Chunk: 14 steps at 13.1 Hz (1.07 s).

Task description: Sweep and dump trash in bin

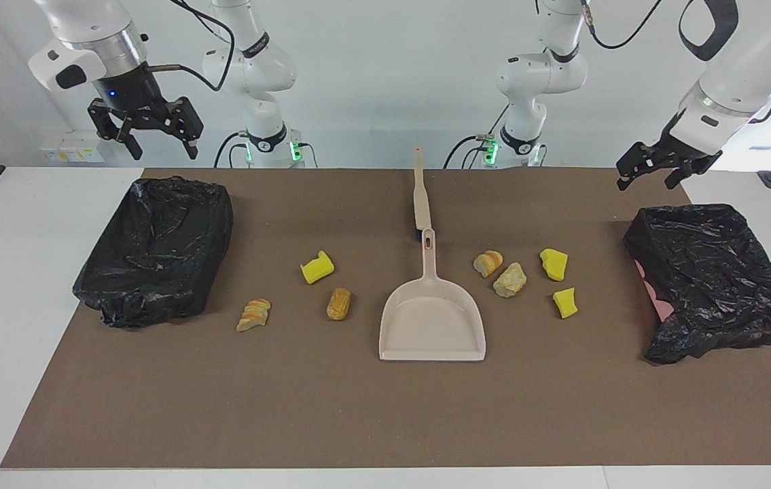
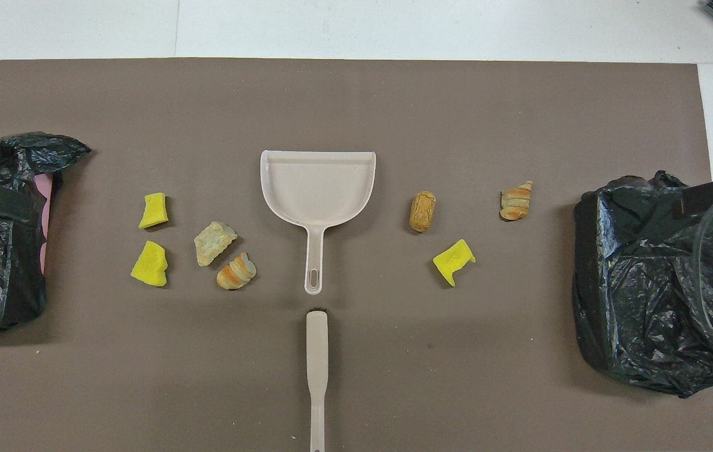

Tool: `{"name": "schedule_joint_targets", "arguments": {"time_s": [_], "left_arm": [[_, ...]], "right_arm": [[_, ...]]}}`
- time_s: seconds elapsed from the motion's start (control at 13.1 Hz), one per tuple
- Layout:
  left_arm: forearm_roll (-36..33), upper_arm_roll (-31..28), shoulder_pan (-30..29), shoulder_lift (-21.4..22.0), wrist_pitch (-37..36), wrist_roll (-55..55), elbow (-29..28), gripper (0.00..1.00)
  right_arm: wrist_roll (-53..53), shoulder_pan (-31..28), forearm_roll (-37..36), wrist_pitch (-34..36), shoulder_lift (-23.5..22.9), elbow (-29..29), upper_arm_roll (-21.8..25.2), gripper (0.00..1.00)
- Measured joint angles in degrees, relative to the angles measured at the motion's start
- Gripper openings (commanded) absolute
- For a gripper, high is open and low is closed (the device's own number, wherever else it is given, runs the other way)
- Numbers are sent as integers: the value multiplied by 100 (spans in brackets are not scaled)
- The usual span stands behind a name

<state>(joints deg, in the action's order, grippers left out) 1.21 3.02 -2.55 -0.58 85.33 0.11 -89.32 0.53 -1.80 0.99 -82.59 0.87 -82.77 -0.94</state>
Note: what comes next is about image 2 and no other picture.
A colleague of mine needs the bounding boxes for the yellow sponge piece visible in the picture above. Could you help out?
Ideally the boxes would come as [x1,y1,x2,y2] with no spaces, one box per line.
[130,240,169,288]
[432,239,476,288]
[138,193,170,230]

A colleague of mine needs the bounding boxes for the orange striped croissant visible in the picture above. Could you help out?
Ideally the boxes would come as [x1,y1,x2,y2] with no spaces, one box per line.
[216,252,258,291]
[499,181,534,222]

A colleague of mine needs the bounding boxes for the pale bread chunk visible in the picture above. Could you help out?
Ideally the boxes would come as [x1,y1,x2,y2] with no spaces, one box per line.
[193,220,238,267]

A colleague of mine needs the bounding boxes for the brown bread roll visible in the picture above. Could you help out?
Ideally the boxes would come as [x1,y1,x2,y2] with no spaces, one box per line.
[409,191,437,234]

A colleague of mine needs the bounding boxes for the beige plastic dustpan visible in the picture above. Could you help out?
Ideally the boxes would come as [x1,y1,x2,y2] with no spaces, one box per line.
[260,149,377,296]

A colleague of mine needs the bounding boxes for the beige brush black bristles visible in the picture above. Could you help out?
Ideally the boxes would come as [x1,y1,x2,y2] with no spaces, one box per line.
[305,307,330,452]

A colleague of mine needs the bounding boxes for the brown table mat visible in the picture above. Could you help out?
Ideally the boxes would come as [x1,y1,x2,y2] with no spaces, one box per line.
[0,58,713,452]

